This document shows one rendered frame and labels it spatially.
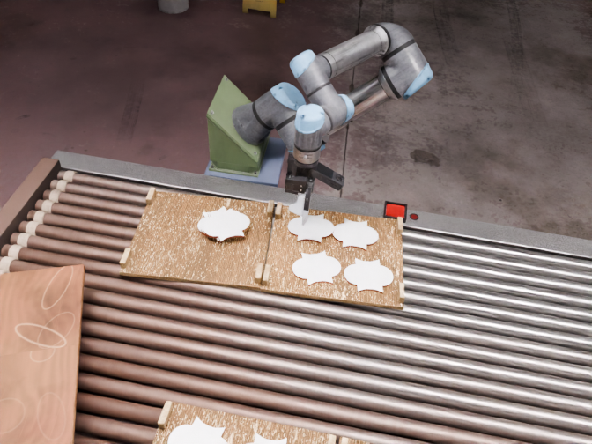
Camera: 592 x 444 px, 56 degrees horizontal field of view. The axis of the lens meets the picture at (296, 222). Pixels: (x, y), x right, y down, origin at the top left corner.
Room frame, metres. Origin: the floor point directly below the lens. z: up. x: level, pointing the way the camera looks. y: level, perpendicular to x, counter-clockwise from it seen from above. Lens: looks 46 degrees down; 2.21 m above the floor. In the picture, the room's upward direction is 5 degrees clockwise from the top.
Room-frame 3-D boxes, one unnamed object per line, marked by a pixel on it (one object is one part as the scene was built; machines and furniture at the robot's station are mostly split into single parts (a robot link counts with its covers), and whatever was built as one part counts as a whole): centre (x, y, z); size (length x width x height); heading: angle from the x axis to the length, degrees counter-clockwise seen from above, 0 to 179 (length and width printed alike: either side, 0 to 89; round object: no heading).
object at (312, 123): (1.22, -0.02, 1.32); 0.09 x 0.08 x 0.11; 140
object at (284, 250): (1.13, -0.13, 0.93); 0.41 x 0.35 x 0.02; 87
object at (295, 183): (1.22, -0.01, 1.16); 0.09 x 0.08 x 0.12; 86
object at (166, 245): (1.15, 0.28, 0.93); 0.41 x 0.35 x 0.02; 88
